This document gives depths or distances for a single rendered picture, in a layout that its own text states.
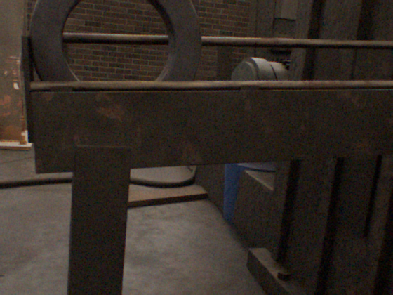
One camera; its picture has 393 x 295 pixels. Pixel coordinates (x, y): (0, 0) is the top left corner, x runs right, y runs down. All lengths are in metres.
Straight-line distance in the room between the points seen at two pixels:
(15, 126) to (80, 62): 3.61
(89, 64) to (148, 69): 0.82
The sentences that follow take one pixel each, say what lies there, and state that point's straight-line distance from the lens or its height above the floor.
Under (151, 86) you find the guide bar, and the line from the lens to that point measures 0.50.
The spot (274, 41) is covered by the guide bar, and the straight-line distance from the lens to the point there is 0.64.
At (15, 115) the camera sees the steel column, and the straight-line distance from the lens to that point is 3.08.
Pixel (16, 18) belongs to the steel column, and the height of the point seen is 0.77.
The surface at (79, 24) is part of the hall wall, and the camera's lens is 6.60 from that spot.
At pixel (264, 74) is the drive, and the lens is 1.87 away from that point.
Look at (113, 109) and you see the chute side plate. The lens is 0.49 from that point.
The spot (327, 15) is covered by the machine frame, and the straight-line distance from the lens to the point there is 1.30.
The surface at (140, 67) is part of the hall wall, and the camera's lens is 6.69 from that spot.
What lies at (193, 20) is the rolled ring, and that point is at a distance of 0.53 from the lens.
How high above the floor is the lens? 0.67
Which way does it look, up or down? 12 degrees down
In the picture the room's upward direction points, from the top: 6 degrees clockwise
